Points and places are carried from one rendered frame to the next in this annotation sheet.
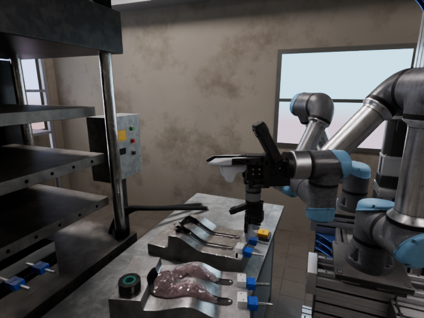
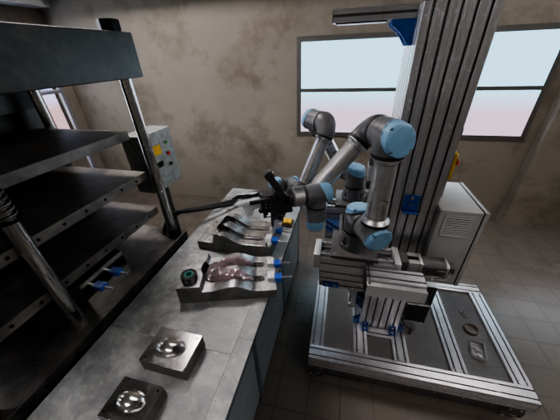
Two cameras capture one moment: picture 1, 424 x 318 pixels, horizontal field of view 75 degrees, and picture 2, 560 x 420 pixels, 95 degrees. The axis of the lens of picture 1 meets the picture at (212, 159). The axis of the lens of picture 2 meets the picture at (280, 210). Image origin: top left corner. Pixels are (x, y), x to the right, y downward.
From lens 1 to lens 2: 30 cm
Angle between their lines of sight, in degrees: 18
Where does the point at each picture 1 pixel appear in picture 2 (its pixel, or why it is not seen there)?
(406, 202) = (371, 212)
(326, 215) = (317, 227)
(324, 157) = (314, 191)
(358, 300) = (346, 268)
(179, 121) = (207, 114)
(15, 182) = (77, 213)
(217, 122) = (244, 114)
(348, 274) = (339, 254)
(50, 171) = (103, 197)
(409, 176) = (372, 196)
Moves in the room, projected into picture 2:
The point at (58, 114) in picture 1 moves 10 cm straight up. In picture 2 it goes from (97, 147) to (88, 127)
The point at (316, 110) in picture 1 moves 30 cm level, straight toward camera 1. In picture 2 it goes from (321, 128) to (315, 147)
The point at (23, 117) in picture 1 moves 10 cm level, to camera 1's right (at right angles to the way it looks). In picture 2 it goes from (67, 157) to (90, 155)
